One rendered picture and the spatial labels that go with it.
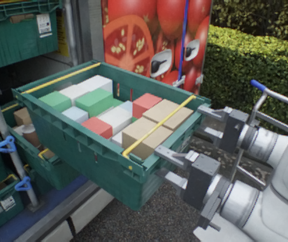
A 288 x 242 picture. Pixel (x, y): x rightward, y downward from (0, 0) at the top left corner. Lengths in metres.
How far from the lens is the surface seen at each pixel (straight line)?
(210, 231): 2.13
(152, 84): 0.87
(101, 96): 0.86
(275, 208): 0.48
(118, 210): 2.16
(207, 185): 0.51
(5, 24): 1.07
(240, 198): 0.50
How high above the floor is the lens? 1.79
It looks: 34 degrees down
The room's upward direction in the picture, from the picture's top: 1 degrees clockwise
